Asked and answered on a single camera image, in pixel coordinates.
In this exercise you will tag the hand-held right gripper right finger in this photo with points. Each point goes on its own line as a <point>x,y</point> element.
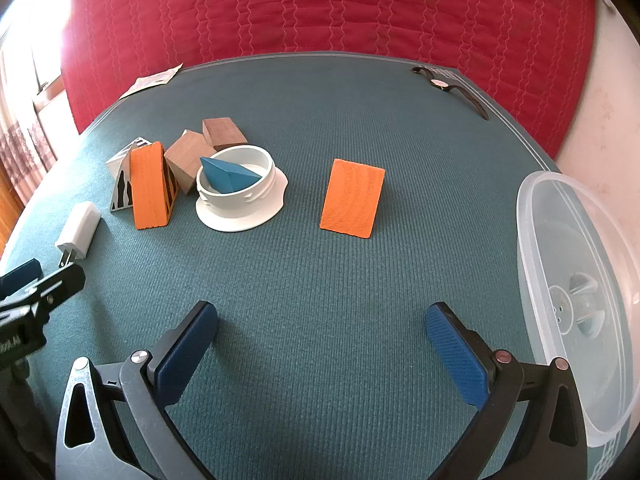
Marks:
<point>452,355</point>

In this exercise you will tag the orange tiger striped block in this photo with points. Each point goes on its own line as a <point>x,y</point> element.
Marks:
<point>147,185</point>

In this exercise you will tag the patterned pink curtain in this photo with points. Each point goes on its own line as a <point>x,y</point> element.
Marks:
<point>20,145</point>

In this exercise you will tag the white charger plug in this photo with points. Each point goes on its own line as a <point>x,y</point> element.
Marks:
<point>80,227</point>

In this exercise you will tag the clear plastic container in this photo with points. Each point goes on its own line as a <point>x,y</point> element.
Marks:
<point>565,240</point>

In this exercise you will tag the white round plastic dish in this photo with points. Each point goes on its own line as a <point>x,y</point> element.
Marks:
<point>235,217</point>

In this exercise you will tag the plain orange block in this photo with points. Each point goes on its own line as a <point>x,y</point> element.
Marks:
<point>350,197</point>

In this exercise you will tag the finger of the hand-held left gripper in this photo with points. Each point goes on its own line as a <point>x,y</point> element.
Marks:
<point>20,276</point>
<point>60,284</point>

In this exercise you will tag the brown wooden block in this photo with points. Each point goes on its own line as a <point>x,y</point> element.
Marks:
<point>187,160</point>
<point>225,132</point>

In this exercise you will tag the white paper slip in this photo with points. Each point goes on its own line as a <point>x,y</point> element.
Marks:
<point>152,80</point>

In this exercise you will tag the zebra striped triangular block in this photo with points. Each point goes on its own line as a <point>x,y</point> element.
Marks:
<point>120,162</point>

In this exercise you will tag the blue block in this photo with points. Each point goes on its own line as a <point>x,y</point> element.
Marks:
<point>227,175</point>

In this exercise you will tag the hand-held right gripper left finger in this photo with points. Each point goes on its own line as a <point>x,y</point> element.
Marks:
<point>187,355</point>

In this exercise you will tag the red quilted blanket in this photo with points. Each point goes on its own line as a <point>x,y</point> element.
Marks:
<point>325,5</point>

